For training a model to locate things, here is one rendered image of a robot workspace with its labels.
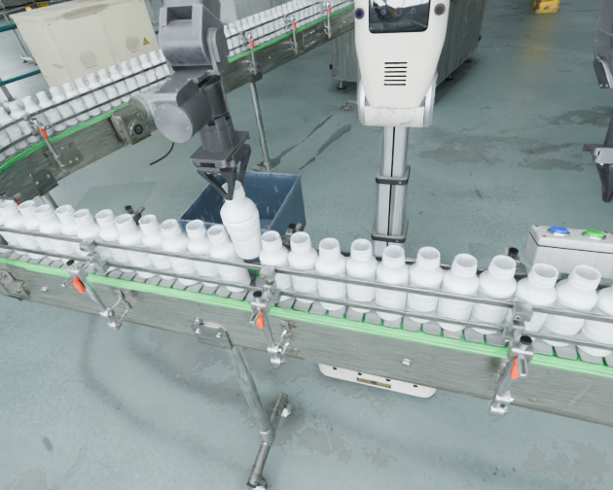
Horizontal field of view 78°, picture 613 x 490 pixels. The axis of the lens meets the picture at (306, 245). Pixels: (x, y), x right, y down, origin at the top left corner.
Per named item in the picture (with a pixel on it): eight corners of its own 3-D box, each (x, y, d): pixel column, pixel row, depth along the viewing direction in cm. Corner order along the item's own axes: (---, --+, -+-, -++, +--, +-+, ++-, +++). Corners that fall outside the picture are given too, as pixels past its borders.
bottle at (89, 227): (107, 256, 101) (77, 205, 90) (127, 257, 100) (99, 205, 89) (95, 272, 96) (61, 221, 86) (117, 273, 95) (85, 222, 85)
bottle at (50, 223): (59, 262, 101) (22, 213, 90) (79, 248, 105) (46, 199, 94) (73, 268, 98) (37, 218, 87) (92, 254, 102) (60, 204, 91)
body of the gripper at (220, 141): (191, 168, 62) (176, 125, 57) (219, 139, 69) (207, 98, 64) (227, 171, 60) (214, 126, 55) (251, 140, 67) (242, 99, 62)
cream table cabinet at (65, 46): (148, 97, 502) (108, -9, 424) (179, 104, 472) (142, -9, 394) (71, 131, 438) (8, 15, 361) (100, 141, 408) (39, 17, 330)
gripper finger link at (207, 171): (206, 205, 68) (191, 158, 62) (224, 184, 73) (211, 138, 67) (240, 209, 66) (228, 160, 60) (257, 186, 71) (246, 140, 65)
